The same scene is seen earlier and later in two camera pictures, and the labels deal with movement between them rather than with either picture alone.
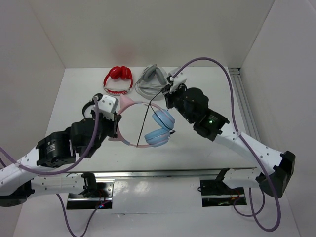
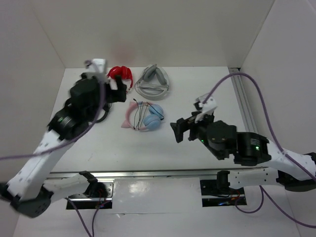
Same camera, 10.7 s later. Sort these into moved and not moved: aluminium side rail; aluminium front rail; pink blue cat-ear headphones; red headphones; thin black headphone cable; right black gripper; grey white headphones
Moved: right black gripper; pink blue cat-ear headphones; thin black headphone cable
Not moved: grey white headphones; red headphones; aluminium side rail; aluminium front rail
